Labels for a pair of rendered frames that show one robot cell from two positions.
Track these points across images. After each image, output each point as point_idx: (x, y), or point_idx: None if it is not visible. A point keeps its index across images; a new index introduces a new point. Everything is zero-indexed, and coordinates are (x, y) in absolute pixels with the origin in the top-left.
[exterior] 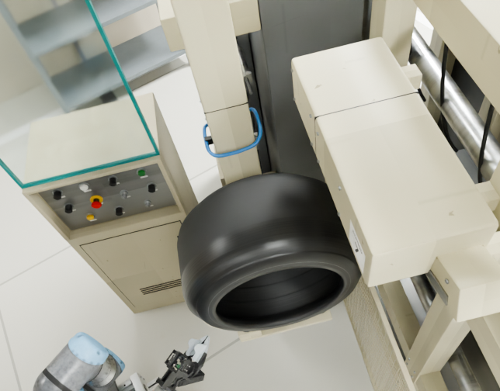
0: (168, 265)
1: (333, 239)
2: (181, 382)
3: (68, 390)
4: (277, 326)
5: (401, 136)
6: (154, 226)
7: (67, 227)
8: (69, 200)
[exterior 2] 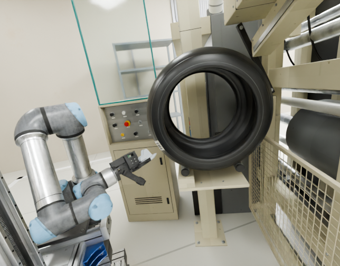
0: (152, 182)
1: (248, 57)
2: (125, 171)
3: (45, 116)
4: (206, 165)
5: None
6: (149, 146)
7: (111, 140)
8: (116, 121)
